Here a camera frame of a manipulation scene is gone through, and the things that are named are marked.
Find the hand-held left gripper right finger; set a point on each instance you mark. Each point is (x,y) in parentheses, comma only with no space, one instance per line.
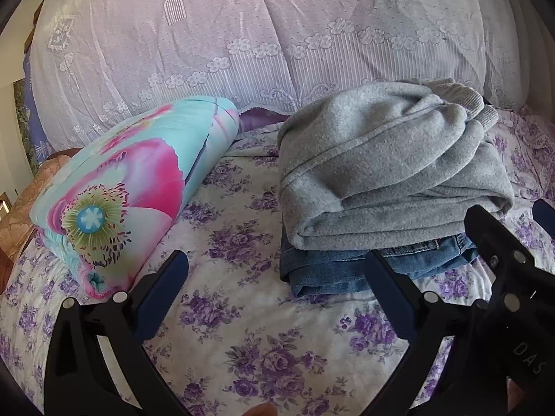
(390,294)

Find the purple cloth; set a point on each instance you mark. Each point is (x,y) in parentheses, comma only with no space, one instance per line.
(262,120)

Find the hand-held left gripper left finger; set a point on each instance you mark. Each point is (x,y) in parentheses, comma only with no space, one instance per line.
(162,294)

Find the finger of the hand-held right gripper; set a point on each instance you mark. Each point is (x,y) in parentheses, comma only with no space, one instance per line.
(545,212)
(485,229)

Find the wooden headboard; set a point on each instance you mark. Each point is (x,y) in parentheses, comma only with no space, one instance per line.
(39,195)

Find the person's left hand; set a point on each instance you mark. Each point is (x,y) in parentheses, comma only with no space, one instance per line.
(260,410)

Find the pink and teal floral quilt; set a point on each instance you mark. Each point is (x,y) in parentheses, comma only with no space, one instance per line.
(130,190)

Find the purple floral bedsheet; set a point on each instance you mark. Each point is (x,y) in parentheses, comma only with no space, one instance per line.
(269,333)

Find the grey sweatshirt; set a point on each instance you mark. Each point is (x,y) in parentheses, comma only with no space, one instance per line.
(381,164)

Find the white lace-covered pillows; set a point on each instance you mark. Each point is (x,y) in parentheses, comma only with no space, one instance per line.
(260,30)

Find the landscape wall poster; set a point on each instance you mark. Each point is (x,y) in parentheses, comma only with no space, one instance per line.
(26,130)

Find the blue jeans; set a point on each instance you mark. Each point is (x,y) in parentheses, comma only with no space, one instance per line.
(347,268)

